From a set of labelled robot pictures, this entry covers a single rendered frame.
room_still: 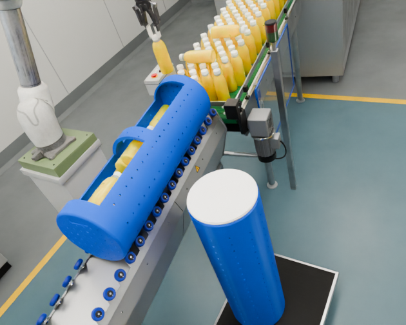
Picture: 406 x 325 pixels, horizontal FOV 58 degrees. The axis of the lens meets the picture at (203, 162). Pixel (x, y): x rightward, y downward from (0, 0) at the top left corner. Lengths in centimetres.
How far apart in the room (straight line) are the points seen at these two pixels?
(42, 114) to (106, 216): 81
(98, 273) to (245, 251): 57
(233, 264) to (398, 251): 122
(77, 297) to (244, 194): 73
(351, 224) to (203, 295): 104
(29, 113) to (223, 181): 100
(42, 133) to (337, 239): 181
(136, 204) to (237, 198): 37
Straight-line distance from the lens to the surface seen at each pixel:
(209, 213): 136
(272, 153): 219
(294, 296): 213
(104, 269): 153
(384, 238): 251
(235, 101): 193
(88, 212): 131
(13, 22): 203
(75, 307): 150
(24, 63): 207
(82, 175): 204
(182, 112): 165
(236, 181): 143
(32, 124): 195
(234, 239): 139
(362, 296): 230
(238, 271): 157
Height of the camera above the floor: 205
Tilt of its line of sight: 40 degrees down
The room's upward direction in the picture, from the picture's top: 20 degrees counter-clockwise
